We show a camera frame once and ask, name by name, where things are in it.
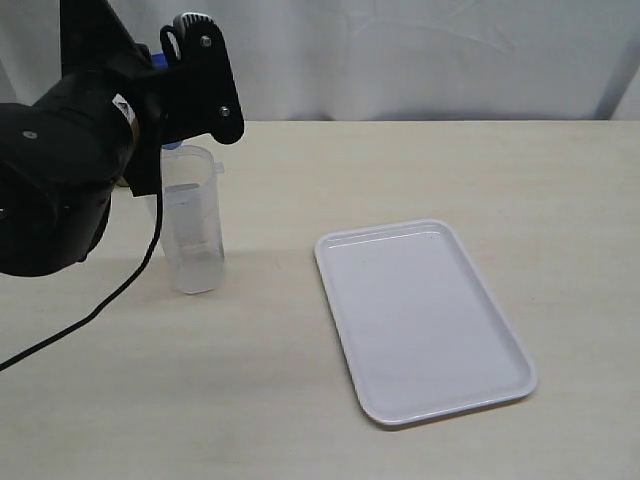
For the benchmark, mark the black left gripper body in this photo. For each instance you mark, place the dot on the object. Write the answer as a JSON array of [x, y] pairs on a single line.
[[195, 94]]

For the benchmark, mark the blue snap-lock container lid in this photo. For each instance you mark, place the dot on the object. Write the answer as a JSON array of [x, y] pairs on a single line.
[[159, 62]]

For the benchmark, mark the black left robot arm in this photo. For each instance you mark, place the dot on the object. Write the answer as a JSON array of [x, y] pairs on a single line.
[[106, 120]]

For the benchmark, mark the clear tall plastic container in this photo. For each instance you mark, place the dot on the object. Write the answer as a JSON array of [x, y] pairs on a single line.
[[191, 236]]

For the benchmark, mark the white backdrop curtain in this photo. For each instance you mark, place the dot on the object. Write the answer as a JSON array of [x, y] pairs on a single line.
[[417, 60]]

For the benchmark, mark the white rectangular plastic tray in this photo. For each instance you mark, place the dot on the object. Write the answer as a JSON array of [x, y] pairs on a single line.
[[422, 336]]

